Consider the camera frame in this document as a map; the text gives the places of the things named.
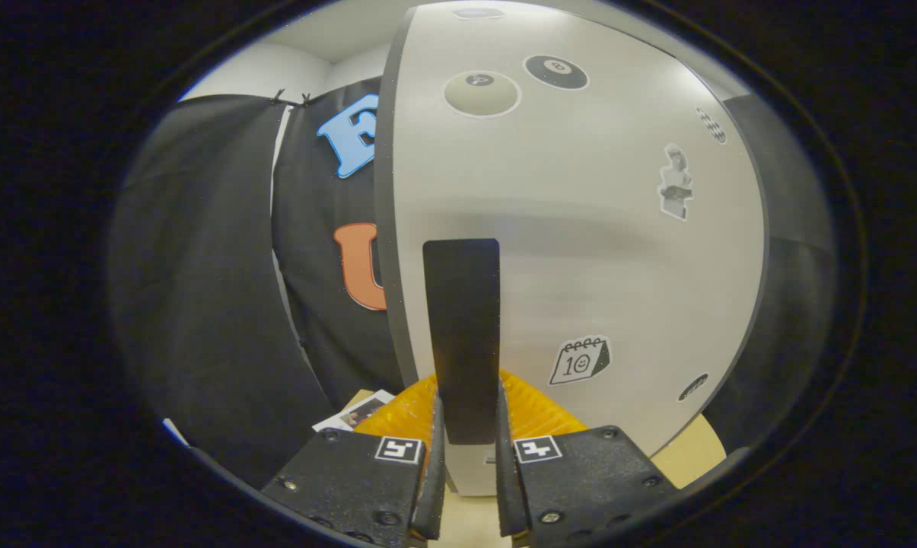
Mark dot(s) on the white book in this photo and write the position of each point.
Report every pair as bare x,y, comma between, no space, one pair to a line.
351,415

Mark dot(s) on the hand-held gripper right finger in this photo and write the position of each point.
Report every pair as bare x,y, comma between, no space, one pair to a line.
506,487

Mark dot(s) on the row of small backdrop clips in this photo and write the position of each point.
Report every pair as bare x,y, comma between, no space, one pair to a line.
278,96

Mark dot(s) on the dark grey shoe cabinet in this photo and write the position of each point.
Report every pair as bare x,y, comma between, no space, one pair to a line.
388,228

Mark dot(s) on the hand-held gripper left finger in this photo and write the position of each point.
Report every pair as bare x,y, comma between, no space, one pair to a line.
434,487

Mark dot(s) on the black backdrop cloth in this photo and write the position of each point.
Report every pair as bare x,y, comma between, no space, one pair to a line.
199,266

